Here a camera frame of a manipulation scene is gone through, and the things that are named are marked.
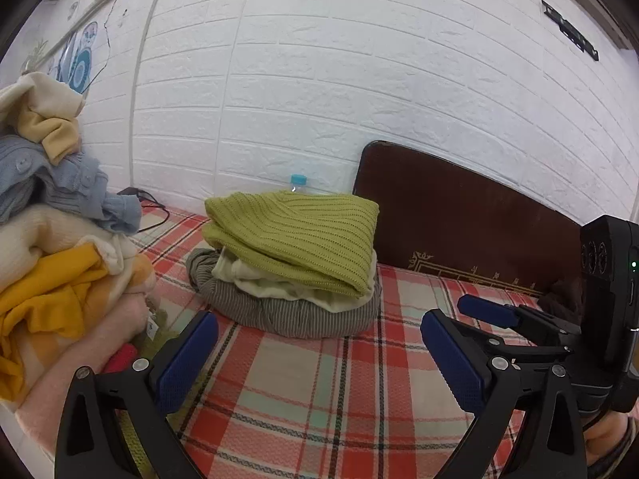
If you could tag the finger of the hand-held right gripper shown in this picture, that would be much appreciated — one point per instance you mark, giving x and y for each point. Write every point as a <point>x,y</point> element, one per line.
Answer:
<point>486,309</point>
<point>534,352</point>

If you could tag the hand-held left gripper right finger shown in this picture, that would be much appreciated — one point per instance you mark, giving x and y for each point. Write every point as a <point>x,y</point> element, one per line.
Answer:
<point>452,364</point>

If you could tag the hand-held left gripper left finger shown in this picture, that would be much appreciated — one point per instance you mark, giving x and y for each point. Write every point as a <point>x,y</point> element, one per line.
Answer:
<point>187,364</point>

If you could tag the green knit sweater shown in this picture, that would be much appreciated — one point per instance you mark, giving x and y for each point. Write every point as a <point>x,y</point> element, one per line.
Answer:
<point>299,239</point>

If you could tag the person's right forearm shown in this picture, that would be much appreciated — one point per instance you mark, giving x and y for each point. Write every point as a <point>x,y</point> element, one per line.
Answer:
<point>606,439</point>

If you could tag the olive green cloth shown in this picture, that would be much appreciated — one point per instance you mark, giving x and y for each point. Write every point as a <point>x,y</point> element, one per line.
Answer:
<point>164,342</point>

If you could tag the dark brown fuzzy cloth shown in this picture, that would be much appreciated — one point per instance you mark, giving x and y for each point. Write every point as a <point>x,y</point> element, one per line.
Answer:
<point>561,299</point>

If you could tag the red cloth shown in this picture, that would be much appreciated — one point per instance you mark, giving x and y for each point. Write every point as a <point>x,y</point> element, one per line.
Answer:
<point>120,359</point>

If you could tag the grey striped garment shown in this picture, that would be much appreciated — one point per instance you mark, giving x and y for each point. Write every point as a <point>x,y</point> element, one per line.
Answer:
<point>279,319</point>

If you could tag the dark brown headboard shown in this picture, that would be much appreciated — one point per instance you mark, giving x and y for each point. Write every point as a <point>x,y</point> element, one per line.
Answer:
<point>449,209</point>

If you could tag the red plaid blanket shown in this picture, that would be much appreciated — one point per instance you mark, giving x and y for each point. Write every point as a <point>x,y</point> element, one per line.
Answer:
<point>324,399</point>

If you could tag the mustard yellow garment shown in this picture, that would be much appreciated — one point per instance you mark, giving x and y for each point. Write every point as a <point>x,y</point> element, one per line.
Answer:
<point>45,299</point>

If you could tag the cream fleece garment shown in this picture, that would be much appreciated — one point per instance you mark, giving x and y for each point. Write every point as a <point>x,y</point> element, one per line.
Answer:
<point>45,229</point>

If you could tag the blue-capped plastic bottle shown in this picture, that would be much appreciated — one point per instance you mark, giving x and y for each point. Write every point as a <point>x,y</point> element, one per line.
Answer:
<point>298,179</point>

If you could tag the grey-blue knit cardigan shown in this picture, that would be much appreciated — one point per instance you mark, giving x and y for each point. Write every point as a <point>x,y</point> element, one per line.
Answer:
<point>65,184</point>

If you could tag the pale yellow garment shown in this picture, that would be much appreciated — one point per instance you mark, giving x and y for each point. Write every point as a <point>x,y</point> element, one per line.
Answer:
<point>55,134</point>

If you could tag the cream knit sweater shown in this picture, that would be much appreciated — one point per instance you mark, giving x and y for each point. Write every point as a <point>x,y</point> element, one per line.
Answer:
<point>35,92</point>

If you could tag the black wall bracket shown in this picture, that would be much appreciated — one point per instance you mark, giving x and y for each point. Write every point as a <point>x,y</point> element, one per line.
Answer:
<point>569,30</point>

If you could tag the white wall conduit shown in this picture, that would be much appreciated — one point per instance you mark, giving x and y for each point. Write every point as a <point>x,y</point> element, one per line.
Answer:
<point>145,70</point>

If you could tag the cartoon wall sticker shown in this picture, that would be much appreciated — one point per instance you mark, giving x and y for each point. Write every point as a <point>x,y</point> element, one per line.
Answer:
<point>75,60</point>

